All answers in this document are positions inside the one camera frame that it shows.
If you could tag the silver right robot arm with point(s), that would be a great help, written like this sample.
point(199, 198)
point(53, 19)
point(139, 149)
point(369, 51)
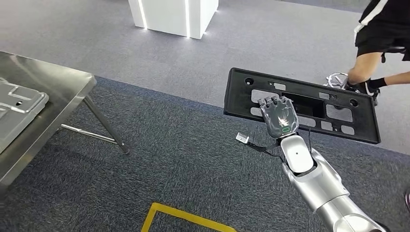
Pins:
point(323, 189)

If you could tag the stainless steel workbench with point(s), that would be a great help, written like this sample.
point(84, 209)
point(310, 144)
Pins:
point(57, 83)

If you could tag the person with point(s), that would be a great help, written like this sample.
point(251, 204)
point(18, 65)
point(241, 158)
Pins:
point(381, 25)

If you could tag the yellow floor tape square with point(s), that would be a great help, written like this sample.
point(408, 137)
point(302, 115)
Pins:
point(179, 215)

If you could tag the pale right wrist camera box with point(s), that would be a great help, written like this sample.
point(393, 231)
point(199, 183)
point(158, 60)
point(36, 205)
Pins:
point(242, 138)

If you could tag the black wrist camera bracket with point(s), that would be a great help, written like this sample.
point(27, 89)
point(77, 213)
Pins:
point(266, 148)

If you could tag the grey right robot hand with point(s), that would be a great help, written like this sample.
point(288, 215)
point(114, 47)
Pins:
point(280, 118)

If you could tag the white lit pillar block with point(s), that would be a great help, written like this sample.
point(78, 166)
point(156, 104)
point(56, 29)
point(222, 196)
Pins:
point(166, 16)

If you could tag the black plastic plate part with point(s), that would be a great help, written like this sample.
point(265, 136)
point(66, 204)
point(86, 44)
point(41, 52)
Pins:
point(365, 125)

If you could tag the chrome stool base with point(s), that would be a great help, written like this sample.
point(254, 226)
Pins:
point(334, 80)

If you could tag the grey stamped metal panel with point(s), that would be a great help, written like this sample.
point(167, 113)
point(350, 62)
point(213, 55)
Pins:
point(19, 118)

